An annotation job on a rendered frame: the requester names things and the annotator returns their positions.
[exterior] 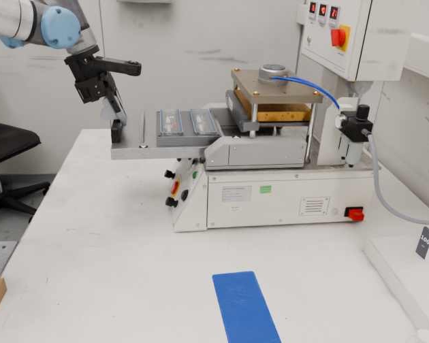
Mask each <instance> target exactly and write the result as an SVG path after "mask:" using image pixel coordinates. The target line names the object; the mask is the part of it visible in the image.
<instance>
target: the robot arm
mask: <svg viewBox="0 0 429 343"><path fill-rule="evenodd" d="M0 40H1V41H2V42H3V44H4V45H5V46H7V47H8V48H10V49H15V48H19V47H24V45H26V44H37V45H41V46H48V47H52V48H54V49H66V51H67V53H68V54H71V56H67V57H66V59H64V62H65V64H66V65H69V68H70V69H71V72H72V73H73V75H74V77H75V79H76V80H75V84H74V86H75V87H76V90H77V91H78V94H79V96H80V98H81V100H82V101H83V103H84V104H85V103H88V102H91V103H92V102H94V101H98V100H99V98H101V97H104V99H103V101H102V102H103V105H104V107H103V108H102V109H101V113H100V118H101V119H102V120H115V119H119V120H120V121H121V122H122V124H123V125H124V126H126V125H127V115H126V112H125V109H124V106H123V102H122V100H121V97H120V95H119V92H118V89H117V87H116V84H115V81H114V78H113V77H112V74H111V73H110V71H111V72H116V73H121V74H127V75H128V76H139V75H140V74H141V70H142V64H141V63H138V62H136V61H123V60H118V59H111V58H106V57H102V56H96V57H94V56H93V54H95V53H96V52H99V51H100V49H99V46H98V45H96V43H97V40H96V39H95V36H94V34H93V32H92V30H91V27H90V25H89V23H88V21H87V19H86V16H85V15H84V12H83V11H82V8H81V6H80V4H79V1H78V0H33V1H30V0H0ZM85 59H86V61H85Z"/></svg>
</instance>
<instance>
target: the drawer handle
mask: <svg viewBox="0 0 429 343"><path fill-rule="evenodd" d="M121 125H122V122H121V121H120V120H119V119H115V120H113V123H112V127H111V140H112V143H120V135H119V133H120V130H121Z"/></svg>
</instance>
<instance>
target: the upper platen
mask: <svg viewBox="0 0 429 343"><path fill-rule="evenodd" d="M234 94H235V96H236V97H237V98H238V100H239V102H240V103H241V105H242V107H243V108H244V110H245V111H246V113H247V114H248V120H250V119H251V107H252V103H249V101H248V100H247V98H246V97H245V96H244V94H243V93H242V91H241V90H234ZM310 112H311V109H310V108H309V107H308V106H307V105H306V104H305V103H259V105H258V113H257V120H258V121H259V127H307V126H308V122H309V117H310Z"/></svg>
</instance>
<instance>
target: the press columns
mask: <svg viewBox="0 0 429 343"><path fill-rule="evenodd" d="M234 90H238V85H237V84H236V83H235V82H234V83H233V91H234ZM258 105H259V104H258V103H252V107H251V122H257V113H258ZM317 107H318V103H312V104H311V112H310V117H309V122H308V130H307V135H306V142H307V146H306V154H305V159H304V162H305V163H309V162H311V159H310V158H309V157H310V153H311V145H312V140H313V132H314V128H315V120H316V115H317ZM255 135H256V131H250V132H249V138H251V139H255Z"/></svg>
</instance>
